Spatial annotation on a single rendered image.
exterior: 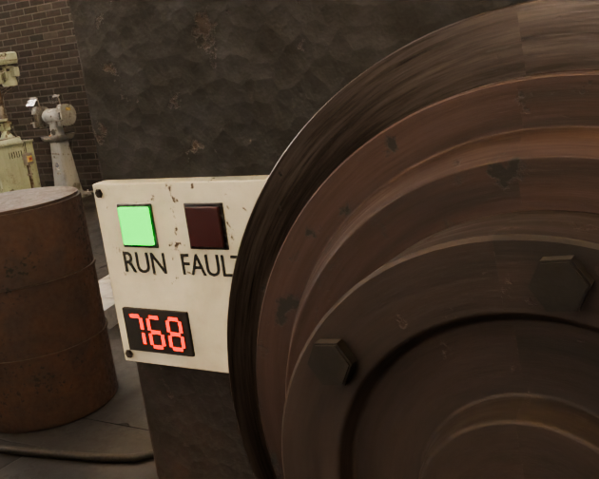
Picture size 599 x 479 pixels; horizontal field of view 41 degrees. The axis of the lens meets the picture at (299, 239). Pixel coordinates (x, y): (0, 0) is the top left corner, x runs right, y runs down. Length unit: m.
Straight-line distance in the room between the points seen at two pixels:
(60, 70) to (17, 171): 1.45
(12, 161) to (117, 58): 7.88
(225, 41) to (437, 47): 0.29
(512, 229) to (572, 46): 0.10
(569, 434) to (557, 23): 0.19
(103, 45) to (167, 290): 0.23
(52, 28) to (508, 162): 9.21
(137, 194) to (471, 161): 0.41
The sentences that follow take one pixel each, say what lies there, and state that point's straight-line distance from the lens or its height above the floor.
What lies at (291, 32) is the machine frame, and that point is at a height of 1.35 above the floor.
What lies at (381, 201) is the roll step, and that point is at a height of 1.26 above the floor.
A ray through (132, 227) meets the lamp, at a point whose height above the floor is 1.20.
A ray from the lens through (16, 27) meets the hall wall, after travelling 9.96.
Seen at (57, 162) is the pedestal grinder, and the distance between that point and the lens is 9.20.
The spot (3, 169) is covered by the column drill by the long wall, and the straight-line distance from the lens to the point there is 8.56.
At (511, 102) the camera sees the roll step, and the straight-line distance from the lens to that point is 0.41.
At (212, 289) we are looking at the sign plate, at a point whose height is 1.14.
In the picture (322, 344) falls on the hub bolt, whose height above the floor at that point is 1.20.
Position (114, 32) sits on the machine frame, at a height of 1.37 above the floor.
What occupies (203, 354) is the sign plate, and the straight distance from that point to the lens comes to 0.76.
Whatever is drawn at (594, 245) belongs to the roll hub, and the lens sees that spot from 0.35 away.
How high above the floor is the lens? 1.34
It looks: 14 degrees down
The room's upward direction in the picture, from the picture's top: 7 degrees counter-clockwise
